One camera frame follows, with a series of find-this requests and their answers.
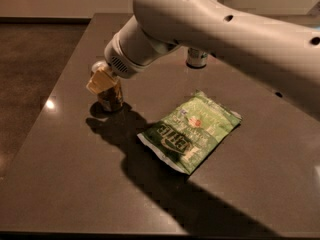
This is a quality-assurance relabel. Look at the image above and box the green 7up can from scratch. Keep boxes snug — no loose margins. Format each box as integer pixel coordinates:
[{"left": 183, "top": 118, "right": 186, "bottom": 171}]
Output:
[{"left": 186, "top": 48, "right": 208, "bottom": 69}]

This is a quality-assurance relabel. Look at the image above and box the green chip bag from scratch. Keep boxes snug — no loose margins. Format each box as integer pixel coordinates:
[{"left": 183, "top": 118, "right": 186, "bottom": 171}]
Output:
[{"left": 137, "top": 91, "right": 242, "bottom": 175}]

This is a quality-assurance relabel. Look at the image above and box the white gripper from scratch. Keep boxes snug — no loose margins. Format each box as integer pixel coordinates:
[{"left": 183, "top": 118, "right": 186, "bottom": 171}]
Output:
[{"left": 87, "top": 16, "right": 179, "bottom": 94}]

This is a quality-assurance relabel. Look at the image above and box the orange soda can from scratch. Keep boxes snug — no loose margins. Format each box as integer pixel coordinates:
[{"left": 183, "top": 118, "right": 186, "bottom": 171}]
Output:
[{"left": 91, "top": 61, "right": 123, "bottom": 112}]

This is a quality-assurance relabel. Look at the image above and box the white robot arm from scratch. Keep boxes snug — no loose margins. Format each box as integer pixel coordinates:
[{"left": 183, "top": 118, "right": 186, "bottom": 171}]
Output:
[{"left": 104, "top": 0, "right": 320, "bottom": 118}]

